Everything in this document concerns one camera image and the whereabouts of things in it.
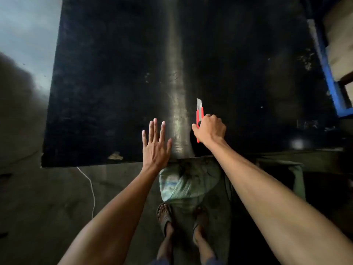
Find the person's right hand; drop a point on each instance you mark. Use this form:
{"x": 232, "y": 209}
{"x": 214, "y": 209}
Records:
{"x": 212, "y": 131}

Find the dark left sandal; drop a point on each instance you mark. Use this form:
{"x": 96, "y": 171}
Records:
{"x": 164, "y": 215}

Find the person's right forearm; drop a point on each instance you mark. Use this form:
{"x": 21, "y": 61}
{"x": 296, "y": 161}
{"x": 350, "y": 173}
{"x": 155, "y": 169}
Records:
{"x": 270, "y": 206}

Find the green plastic stool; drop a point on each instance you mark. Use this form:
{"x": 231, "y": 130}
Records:
{"x": 296, "y": 173}

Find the person's left leg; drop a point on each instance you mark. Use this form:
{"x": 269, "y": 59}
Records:
{"x": 166, "y": 245}

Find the pale woven plastic sack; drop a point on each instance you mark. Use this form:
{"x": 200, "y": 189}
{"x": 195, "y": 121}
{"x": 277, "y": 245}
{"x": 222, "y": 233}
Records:
{"x": 190, "y": 180}

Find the person's right leg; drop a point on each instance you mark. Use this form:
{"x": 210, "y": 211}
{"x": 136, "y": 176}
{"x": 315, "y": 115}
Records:
{"x": 202, "y": 245}

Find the person's left middle finger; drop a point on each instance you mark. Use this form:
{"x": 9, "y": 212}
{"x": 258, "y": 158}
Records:
{"x": 155, "y": 130}

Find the large black rubber sheet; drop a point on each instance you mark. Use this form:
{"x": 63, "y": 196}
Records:
{"x": 110, "y": 79}

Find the beige cardboard box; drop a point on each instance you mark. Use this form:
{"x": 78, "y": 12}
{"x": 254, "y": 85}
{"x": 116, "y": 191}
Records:
{"x": 340, "y": 41}

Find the person's left hand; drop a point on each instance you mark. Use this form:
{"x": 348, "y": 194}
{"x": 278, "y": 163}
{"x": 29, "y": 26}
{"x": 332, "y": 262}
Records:
{"x": 155, "y": 151}

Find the dark right sandal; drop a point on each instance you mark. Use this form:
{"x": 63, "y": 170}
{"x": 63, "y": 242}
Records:
{"x": 200, "y": 216}

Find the red utility knife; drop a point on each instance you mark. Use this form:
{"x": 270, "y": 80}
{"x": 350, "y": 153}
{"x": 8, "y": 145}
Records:
{"x": 199, "y": 111}

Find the person's left little finger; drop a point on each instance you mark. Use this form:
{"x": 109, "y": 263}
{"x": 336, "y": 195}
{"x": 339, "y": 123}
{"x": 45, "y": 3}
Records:
{"x": 144, "y": 138}

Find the person's left forearm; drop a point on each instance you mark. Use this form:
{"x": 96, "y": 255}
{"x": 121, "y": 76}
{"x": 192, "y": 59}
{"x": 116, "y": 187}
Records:
{"x": 115, "y": 218}

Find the dark sandal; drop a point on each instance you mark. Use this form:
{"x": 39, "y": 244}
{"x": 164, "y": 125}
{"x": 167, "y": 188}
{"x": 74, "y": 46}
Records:
{"x": 200, "y": 216}
{"x": 164, "y": 215}

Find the blue metal rack frame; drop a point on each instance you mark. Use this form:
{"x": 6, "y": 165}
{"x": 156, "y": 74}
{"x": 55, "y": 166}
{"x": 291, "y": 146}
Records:
{"x": 331, "y": 82}

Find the person's right thumb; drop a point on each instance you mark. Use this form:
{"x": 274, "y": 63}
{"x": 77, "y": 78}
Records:
{"x": 197, "y": 131}

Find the person's left thumb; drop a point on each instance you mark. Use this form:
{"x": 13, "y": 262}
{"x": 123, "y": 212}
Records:
{"x": 168, "y": 147}

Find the person's leg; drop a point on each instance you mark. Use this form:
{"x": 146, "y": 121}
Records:
{"x": 166, "y": 245}
{"x": 202, "y": 245}

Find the dark blue shorts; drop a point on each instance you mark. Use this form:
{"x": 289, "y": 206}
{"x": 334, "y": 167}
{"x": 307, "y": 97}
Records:
{"x": 160, "y": 262}

